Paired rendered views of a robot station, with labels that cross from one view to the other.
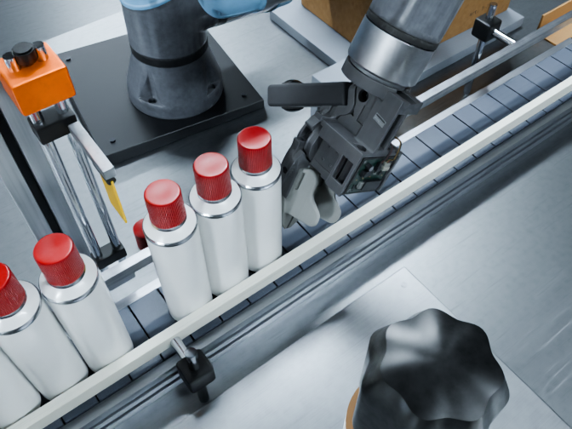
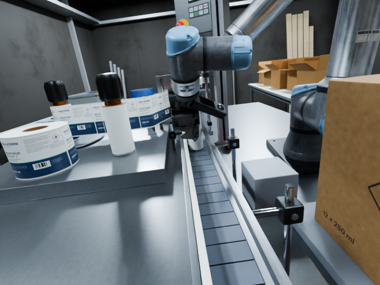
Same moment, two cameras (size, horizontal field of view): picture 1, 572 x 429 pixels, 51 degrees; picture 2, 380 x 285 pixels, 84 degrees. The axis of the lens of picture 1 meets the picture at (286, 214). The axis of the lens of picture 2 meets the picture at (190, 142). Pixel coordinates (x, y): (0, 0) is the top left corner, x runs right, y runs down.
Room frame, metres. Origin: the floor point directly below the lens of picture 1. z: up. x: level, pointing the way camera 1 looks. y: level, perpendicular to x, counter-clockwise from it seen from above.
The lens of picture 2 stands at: (0.80, -0.58, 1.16)
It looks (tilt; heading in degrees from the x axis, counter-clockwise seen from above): 19 degrees down; 125
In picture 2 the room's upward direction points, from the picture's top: 7 degrees counter-clockwise
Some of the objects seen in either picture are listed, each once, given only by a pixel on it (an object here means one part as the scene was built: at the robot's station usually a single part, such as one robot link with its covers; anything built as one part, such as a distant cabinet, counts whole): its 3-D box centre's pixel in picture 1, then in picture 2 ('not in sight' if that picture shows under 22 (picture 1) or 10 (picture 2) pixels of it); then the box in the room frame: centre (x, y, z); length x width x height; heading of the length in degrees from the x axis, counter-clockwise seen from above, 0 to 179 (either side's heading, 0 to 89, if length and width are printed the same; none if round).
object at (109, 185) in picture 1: (111, 191); not in sight; (0.33, 0.15, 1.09); 0.03 x 0.01 x 0.06; 37
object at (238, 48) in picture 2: not in sight; (225, 54); (0.58, -0.07, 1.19); 0.11 x 0.11 x 0.08; 30
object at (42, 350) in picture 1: (32, 336); not in sight; (0.25, 0.23, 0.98); 0.05 x 0.05 x 0.20
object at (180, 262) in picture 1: (178, 256); not in sight; (0.34, 0.11, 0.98); 0.05 x 0.05 x 0.20
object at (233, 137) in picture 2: not in sight; (226, 157); (0.57, -0.07, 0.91); 0.07 x 0.03 x 0.17; 37
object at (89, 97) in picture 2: not in sight; (93, 100); (-1.79, 1.04, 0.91); 0.60 x 0.40 x 0.22; 123
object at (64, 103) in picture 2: not in sight; (62, 111); (-0.27, -0.08, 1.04); 0.09 x 0.09 x 0.29
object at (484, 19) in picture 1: (490, 57); (273, 236); (0.75, -0.31, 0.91); 0.07 x 0.03 x 0.17; 37
